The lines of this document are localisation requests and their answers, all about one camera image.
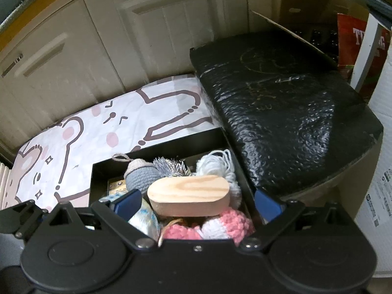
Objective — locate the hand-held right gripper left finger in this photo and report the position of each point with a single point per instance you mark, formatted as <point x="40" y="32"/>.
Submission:
<point x="128" y="203"/>

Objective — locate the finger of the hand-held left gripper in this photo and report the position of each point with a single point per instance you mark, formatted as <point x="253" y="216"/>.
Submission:
<point x="7" y="223"/>

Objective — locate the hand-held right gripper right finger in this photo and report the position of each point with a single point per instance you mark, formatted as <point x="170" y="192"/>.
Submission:
<point x="269" y="206"/>

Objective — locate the yellow tissue pack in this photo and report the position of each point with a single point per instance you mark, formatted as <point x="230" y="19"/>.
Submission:
<point x="118" y="187"/>

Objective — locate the floral fabric pouch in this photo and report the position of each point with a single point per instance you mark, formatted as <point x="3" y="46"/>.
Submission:
<point x="145" y="220"/>

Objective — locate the grey crochet doll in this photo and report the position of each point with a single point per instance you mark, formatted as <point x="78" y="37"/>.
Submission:
<point x="141" y="176"/>

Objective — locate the pink crochet doll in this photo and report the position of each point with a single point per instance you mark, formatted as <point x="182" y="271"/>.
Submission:
<point x="235" y="223"/>

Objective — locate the grey tassel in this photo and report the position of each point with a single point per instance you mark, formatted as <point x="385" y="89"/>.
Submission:
<point x="171" y="167"/>

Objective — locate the oval wooden box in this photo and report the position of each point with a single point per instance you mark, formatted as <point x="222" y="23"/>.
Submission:
<point x="186" y="194"/>

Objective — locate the white yarn bundle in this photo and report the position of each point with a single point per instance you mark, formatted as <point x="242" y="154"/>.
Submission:
<point x="214" y="162"/>

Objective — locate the black cardboard box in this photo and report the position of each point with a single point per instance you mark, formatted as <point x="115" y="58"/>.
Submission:
<point x="183" y="142"/>

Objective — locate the white ribbed suitcase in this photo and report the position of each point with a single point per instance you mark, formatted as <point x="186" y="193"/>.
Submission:
<point x="4" y="186"/>

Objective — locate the cartoon bear printed blanket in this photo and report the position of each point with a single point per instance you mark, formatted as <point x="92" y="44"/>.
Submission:
<point x="92" y="134"/>

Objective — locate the black bubble wrap package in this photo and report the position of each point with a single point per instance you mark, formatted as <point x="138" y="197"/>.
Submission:
<point x="291" y="113"/>

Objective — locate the white bubble wrap package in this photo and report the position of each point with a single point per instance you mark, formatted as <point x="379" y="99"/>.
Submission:
<point x="379" y="159"/>

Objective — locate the red printed box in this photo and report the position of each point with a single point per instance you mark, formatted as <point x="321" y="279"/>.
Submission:
<point x="352" y="43"/>

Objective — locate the white flat panel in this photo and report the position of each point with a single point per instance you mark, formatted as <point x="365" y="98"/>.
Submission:
<point x="366" y="46"/>

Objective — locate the brown cardboard box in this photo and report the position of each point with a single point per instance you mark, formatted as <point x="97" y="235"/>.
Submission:
<point x="306" y="6"/>

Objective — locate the grey countertop with wooden edge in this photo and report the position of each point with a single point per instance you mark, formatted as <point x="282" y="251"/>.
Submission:
<point x="30" y="6"/>

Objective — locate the blue grey folded mat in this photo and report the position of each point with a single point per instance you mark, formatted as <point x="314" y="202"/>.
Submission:
<point x="381" y="4"/>

